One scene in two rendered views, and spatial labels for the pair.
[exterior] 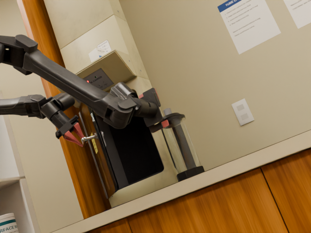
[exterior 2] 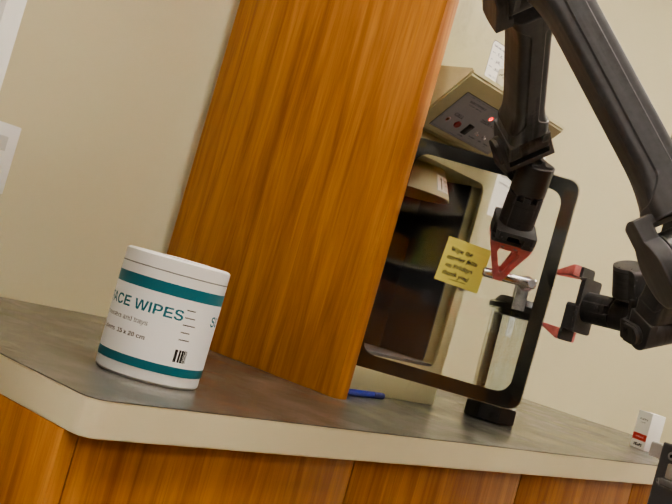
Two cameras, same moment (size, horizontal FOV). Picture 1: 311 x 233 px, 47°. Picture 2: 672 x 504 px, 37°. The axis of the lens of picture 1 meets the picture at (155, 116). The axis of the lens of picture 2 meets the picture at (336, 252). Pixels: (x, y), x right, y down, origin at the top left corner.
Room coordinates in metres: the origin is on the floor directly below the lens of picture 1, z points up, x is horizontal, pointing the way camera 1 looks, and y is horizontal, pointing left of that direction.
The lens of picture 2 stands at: (0.99, 1.93, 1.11)
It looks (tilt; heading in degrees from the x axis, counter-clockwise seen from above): 2 degrees up; 289
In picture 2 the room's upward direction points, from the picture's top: 16 degrees clockwise
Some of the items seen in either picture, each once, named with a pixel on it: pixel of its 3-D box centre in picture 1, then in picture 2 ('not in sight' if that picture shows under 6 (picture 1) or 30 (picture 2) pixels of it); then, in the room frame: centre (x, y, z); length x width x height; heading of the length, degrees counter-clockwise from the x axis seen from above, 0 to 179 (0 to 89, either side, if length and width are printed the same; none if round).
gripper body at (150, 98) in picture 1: (146, 109); (596, 309); (1.13, 0.02, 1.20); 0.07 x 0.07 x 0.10; 67
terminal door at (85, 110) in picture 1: (96, 145); (462, 271); (1.34, 0.25, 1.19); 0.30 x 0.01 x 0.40; 18
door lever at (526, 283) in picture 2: (88, 140); (508, 278); (1.26, 0.26, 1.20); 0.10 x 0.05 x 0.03; 18
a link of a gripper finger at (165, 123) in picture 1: (159, 119); (557, 319); (1.19, -0.01, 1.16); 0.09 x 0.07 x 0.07; 157
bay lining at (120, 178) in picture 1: (137, 139); not in sight; (1.55, 0.11, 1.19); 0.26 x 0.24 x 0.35; 67
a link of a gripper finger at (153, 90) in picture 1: (152, 101); (567, 283); (1.19, -0.01, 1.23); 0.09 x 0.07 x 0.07; 157
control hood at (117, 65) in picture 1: (95, 80); (487, 123); (1.38, 0.18, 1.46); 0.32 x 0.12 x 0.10; 67
